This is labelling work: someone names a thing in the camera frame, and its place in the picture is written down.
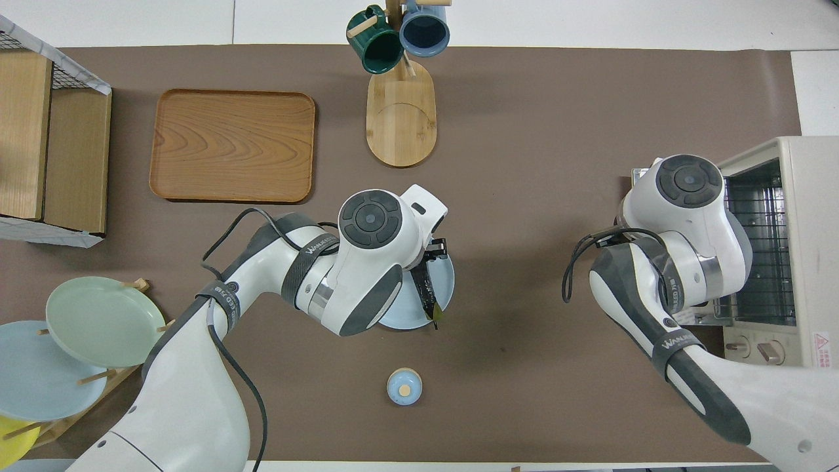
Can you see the pale green plate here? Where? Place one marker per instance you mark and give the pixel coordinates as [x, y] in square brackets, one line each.
[105, 321]

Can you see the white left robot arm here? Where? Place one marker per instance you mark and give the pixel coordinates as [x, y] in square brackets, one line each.
[354, 262]

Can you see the light blue plate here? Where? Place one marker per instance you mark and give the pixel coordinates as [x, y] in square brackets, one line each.
[39, 380]

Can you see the yellow plate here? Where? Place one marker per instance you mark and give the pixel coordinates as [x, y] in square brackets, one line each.
[14, 442]

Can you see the wooden plate rack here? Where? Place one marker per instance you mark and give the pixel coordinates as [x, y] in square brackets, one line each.
[124, 377]

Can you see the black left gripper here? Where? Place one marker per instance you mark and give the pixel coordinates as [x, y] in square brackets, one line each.
[434, 250]

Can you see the oven control knob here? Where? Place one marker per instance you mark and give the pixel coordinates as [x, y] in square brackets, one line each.
[771, 353]
[739, 347]

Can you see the dark green mug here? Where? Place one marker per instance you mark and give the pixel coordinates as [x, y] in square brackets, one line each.
[377, 49]

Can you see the blue serving plate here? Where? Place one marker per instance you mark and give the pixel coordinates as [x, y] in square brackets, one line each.
[444, 288]

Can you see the blue lid with wooden knob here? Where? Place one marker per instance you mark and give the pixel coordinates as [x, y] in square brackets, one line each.
[404, 387]

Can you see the blue mug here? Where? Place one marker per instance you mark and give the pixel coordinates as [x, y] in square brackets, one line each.
[425, 31]

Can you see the dark purple eggplant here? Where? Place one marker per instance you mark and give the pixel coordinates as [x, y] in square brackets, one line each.
[426, 295]

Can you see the brown table mat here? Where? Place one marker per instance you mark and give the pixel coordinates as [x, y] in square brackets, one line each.
[524, 98]

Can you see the wooden mug tree stand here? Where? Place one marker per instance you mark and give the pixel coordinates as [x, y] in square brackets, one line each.
[401, 124]

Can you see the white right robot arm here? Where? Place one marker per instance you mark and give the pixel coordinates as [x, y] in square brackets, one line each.
[688, 223]

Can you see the rectangular wooden tray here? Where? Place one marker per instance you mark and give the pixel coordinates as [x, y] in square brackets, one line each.
[233, 145]

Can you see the beige toaster oven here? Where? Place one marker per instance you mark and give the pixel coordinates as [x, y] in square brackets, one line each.
[813, 249]

